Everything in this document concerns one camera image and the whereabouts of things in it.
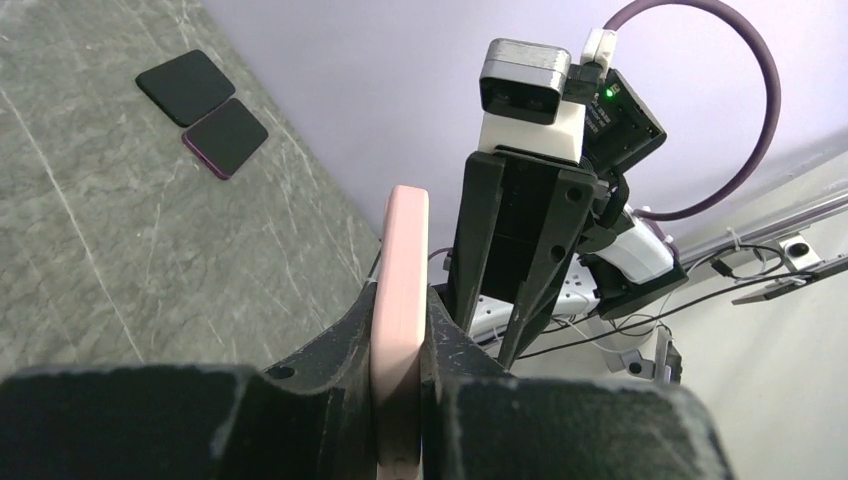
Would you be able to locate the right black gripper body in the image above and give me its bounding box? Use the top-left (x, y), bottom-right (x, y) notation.
top-left (493, 151), bottom-right (598, 303)

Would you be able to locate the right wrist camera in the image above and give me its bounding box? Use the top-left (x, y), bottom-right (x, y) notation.
top-left (477, 28), bottom-right (617, 165)

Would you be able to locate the pink phone case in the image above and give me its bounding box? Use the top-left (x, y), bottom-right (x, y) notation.
top-left (369, 185), bottom-right (429, 479)

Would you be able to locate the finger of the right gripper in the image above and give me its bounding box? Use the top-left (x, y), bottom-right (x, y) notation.
top-left (497, 167), bottom-right (596, 369)
top-left (445, 152), bottom-right (505, 318)

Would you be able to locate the black phone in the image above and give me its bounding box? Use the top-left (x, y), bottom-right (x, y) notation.
top-left (181, 98), bottom-right (269, 180)
top-left (135, 49), bottom-right (236, 127)

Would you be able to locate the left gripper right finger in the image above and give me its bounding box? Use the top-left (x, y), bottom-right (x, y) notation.
top-left (421, 287), bottom-right (735, 479)

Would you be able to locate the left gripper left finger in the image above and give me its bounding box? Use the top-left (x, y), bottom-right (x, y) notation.
top-left (1, 285), bottom-right (377, 479)

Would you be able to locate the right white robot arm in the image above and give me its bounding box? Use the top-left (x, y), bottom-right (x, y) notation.
top-left (442, 62), bottom-right (687, 366)

